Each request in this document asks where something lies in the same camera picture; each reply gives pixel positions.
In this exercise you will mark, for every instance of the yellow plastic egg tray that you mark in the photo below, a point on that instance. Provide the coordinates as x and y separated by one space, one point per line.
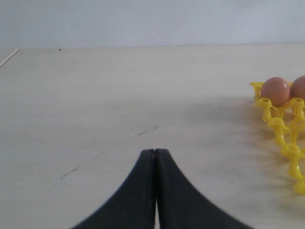
287 122

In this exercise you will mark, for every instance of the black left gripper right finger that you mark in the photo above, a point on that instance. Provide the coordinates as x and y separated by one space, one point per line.
181 205

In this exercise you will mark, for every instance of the brown egg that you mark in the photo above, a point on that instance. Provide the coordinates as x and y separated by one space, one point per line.
297 89
277 90

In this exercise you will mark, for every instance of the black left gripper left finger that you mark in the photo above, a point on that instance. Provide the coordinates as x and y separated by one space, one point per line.
132 206

